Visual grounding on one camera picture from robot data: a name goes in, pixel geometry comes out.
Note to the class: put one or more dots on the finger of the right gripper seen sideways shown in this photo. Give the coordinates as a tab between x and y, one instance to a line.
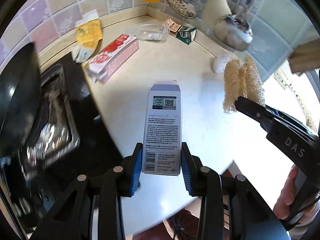
250	106

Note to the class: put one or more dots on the pink red carton box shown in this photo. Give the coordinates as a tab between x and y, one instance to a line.
107	62

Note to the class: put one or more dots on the beige loofah sponge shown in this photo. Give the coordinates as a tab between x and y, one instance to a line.
242	79

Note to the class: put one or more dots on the green white small carton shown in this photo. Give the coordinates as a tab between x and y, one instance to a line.
186	34

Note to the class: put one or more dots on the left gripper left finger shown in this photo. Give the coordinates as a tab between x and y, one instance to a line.
132	166

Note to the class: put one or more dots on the yellow white snack packet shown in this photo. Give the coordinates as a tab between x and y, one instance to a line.
88	34

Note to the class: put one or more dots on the wooden wall shelf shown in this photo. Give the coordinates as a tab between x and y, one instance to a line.
305	57

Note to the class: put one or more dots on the white blue printed box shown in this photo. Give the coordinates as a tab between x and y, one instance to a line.
163	129

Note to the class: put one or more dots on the clear plastic bottle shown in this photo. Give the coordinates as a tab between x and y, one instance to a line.
158	32

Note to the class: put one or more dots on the large metal ladle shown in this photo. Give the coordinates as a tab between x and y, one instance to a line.
234	31

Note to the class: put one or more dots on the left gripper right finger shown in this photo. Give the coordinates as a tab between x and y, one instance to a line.
190	165

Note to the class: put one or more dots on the crumpled clear plastic bag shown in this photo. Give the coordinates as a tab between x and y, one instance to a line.
220	62

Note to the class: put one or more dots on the perforated metal skimmer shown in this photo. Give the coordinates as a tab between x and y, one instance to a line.
184	8

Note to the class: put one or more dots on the person's right hand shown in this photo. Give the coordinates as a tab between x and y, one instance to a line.
286	198

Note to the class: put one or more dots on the cream plastic spatula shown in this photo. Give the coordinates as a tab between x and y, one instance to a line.
213	11

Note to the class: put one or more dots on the black gas stove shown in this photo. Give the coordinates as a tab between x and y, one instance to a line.
68	138

